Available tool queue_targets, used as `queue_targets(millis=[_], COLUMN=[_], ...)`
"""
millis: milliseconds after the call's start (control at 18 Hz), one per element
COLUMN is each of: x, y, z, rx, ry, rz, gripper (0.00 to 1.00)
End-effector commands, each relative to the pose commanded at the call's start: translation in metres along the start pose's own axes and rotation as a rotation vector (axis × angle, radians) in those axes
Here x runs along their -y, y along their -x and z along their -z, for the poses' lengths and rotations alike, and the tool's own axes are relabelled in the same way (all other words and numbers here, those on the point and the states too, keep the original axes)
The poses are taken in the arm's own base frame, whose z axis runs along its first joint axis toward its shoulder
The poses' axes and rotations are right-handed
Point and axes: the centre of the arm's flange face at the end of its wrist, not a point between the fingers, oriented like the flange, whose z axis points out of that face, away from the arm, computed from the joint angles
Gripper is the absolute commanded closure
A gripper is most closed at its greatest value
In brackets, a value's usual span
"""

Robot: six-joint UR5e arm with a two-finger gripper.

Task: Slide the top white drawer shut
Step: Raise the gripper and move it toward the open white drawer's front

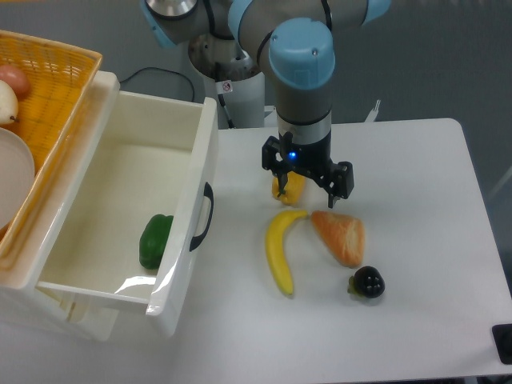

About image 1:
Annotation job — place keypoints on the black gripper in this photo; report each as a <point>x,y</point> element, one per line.
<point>282,155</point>

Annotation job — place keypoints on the white drawer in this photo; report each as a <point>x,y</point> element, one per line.
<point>153,157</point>

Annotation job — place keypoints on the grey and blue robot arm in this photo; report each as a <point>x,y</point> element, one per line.
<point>292,44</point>

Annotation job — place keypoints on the white drawer cabinet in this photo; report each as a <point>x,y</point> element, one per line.
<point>34,289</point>

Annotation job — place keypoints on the yellow bell pepper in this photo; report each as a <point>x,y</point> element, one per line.
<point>293,189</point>

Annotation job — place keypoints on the orange bread wedge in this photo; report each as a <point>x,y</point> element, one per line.
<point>343,235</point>

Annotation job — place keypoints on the yellow banana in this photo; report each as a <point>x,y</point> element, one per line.
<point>274,248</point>

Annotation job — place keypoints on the green bell pepper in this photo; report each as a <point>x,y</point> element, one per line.
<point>153,240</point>

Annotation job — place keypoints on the black corner device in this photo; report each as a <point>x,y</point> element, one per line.
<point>502,334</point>

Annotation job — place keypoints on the orange woven basket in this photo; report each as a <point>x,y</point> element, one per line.
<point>60,75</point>

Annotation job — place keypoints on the white plate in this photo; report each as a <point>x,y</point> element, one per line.
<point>17,175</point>

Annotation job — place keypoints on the red apple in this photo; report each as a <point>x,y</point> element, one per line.
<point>16,79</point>

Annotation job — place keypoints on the pale yellow pear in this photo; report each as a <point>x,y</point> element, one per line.
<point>8,104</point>

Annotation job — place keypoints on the black top drawer handle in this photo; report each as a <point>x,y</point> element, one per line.
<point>205,217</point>

